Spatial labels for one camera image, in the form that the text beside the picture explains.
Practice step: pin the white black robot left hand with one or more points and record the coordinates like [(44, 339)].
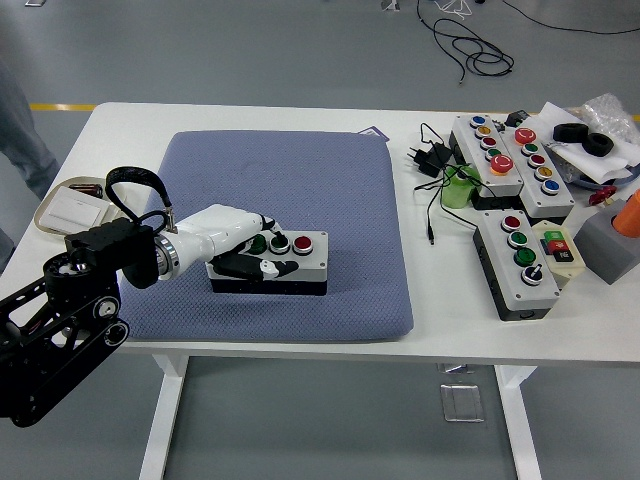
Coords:
[(220, 227)]

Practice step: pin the grey four-button control box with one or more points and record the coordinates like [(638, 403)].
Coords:
[(500, 235), (310, 270)]

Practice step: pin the grey five-button control box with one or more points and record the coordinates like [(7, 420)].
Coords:
[(555, 205), (470, 135)]

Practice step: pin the blue-grey padded mat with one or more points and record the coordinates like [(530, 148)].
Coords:
[(325, 175)]

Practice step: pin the dark red small item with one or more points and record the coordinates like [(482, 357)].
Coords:
[(87, 190)]

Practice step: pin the beige tray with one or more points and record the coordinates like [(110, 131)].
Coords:
[(75, 179)]

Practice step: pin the purple-edged white card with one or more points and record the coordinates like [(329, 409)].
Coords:
[(375, 131)]

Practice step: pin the white table leg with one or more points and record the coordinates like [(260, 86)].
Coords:
[(520, 425), (165, 410)]

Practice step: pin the person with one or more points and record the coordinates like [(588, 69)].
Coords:
[(20, 135)]

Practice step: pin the black power adapter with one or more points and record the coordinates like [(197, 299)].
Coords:
[(430, 159)]

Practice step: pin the green cup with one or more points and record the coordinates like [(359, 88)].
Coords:
[(455, 195)]

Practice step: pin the clear floor plate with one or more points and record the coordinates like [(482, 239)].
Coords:
[(462, 402)]

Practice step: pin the small black device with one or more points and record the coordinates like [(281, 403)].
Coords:
[(517, 119)]

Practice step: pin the grey block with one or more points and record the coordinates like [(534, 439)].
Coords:
[(600, 245)]

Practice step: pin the small red knob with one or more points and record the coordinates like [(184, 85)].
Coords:
[(602, 195)]

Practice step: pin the white paper sheet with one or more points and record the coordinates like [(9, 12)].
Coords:
[(600, 166)]

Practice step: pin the clear bubble wrap bag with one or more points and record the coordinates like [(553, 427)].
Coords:
[(607, 112)]

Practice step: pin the orange cylinder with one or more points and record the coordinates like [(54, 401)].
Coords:
[(631, 215)]

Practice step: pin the cream three-button switch box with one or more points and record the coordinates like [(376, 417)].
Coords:
[(565, 265)]

